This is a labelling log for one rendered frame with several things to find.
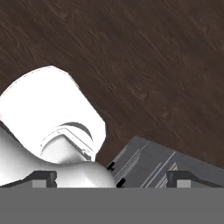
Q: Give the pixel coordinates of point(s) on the small black peg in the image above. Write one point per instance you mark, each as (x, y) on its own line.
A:
(120, 183)
(110, 166)

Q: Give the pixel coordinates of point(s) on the grey panelled flat block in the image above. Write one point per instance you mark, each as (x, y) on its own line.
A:
(151, 157)

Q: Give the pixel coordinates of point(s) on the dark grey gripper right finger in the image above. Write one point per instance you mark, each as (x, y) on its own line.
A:
(178, 175)

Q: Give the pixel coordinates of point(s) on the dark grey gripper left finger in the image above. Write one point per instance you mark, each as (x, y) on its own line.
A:
(43, 176)

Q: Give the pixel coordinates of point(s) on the white rounded glossy body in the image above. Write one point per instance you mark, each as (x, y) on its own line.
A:
(43, 105)

